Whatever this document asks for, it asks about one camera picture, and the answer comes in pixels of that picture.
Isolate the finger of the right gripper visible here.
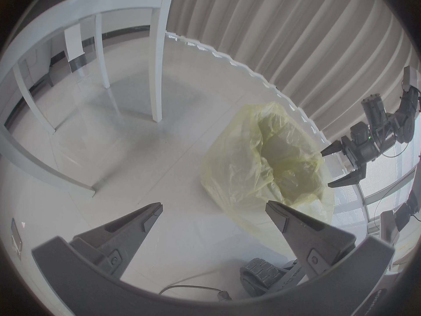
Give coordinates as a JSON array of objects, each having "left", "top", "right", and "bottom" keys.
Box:
[
  {"left": 328, "top": 169, "right": 366, "bottom": 189},
  {"left": 320, "top": 140, "right": 345, "bottom": 157}
]

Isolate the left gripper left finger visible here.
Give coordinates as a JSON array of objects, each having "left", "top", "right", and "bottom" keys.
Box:
[{"left": 70, "top": 202, "right": 164, "bottom": 276}]

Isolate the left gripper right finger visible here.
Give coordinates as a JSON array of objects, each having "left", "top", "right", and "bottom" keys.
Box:
[{"left": 265, "top": 200, "right": 358, "bottom": 275}]

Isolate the yellow plastic bag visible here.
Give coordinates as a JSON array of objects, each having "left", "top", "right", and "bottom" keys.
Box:
[{"left": 201, "top": 101, "right": 336, "bottom": 233}]

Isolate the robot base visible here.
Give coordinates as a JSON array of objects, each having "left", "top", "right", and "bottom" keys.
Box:
[{"left": 239, "top": 257, "right": 310, "bottom": 300}]

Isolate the pale grey curtain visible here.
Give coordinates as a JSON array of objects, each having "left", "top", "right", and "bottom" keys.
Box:
[{"left": 166, "top": 0, "right": 416, "bottom": 164}]

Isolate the grey and white chair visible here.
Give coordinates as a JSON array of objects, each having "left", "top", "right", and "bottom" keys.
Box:
[{"left": 0, "top": 0, "right": 178, "bottom": 198}]

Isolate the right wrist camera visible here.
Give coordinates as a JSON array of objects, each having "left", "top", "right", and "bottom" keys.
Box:
[{"left": 350, "top": 123, "right": 372, "bottom": 146}]

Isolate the black cable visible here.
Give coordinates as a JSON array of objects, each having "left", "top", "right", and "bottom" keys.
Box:
[{"left": 159, "top": 284, "right": 231, "bottom": 301}]

